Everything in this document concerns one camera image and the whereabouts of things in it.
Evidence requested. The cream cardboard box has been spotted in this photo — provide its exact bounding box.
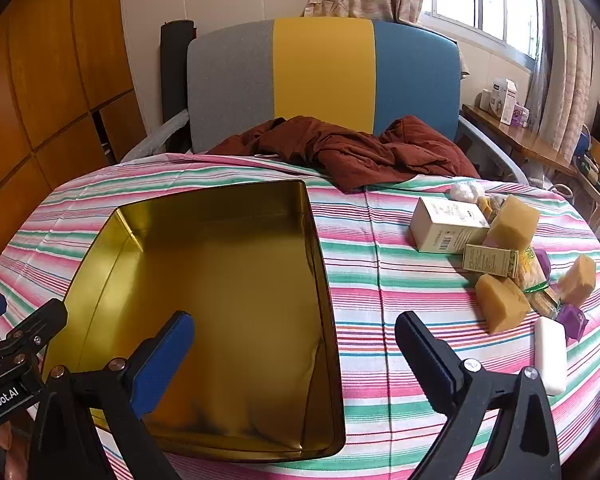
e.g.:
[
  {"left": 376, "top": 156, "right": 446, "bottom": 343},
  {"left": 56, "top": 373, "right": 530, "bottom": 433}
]
[{"left": 409, "top": 196, "right": 491, "bottom": 253}]

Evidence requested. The person's left hand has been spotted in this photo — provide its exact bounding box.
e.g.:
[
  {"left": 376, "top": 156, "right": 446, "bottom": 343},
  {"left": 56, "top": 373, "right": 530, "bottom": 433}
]
[{"left": 0, "top": 412, "right": 31, "bottom": 480}]

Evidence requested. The grey yellow blue armchair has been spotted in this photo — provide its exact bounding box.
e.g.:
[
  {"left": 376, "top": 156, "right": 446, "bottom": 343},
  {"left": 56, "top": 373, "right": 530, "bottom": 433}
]
[{"left": 120, "top": 17, "right": 531, "bottom": 183}]

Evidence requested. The wooden desk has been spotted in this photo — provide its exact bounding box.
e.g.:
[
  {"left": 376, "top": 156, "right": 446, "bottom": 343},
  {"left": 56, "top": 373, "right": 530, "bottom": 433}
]
[{"left": 462, "top": 104, "right": 600, "bottom": 211}]

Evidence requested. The yellow sock ball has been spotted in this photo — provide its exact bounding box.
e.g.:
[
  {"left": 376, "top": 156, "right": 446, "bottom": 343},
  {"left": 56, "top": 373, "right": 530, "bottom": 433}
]
[{"left": 477, "top": 195, "right": 506, "bottom": 221}]

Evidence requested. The wooden wardrobe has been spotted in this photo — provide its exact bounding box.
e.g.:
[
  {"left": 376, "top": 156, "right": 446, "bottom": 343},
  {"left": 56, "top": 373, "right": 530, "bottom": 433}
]
[{"left": 0, "top": 0, "right": 148, "bottom": 281}]

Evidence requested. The tall white box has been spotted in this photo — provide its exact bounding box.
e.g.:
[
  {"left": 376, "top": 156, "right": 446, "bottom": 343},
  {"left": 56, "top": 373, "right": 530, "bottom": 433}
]
[{"left": 490, "top": 77, "right": 520, "bottom": 125}]

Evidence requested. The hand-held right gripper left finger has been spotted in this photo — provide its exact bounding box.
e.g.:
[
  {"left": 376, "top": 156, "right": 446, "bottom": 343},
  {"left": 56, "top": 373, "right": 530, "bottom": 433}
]
[{"left": 27, "top": 311, "right": 197, "bottom": 480}]

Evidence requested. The maroon jacket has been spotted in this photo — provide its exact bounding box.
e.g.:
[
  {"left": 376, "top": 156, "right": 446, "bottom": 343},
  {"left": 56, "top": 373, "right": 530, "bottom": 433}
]
[{"left": 205, "top": 115, "right": 481, "bottom": 193}]

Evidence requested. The small green print box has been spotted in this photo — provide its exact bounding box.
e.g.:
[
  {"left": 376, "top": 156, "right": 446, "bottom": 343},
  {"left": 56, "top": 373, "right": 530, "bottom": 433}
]
[{"left": 462, "top": 243, "right": 520, "bottom": 278}]

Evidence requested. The cracker packet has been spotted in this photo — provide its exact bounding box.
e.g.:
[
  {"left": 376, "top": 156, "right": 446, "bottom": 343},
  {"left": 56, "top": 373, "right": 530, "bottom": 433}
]
[{"left": 515, "top": 245, "right": 563, "bottom": 317}]

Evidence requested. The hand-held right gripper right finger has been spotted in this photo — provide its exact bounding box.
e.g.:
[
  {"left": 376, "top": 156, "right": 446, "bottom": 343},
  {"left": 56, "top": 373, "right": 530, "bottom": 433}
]
[{"left": 395, "top": 311, "right": 563, "bottom": 480}]

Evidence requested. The striped bedsheet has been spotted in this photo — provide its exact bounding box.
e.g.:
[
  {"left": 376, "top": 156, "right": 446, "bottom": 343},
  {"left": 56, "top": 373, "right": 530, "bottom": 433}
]
[{"left": 0, "top": 152, "right": 600, "bottom": 480}]

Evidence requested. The white plastic bag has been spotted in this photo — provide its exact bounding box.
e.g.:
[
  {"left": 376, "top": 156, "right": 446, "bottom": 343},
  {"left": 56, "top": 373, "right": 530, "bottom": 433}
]
[{"left": 450, "top": 181, "right": 487, "bottom": 206}]

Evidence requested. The white soap bar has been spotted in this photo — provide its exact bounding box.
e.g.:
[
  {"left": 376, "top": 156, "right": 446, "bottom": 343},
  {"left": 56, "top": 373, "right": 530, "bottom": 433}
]
[{"left": 534, "top": 316, "right": 567, "bottom": 396}]

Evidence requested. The gold tin box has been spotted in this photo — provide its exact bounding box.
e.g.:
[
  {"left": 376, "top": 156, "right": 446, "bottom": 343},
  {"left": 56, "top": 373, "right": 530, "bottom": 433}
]
[{"left": 42, "top": 178, "right": 347, "bottom": 462}]

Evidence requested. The blue jug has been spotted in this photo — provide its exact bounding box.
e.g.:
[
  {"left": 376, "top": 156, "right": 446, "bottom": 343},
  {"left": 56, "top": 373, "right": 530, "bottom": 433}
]
[{"left": 575, "top": 125, "right": 594, "bottom": 161}]

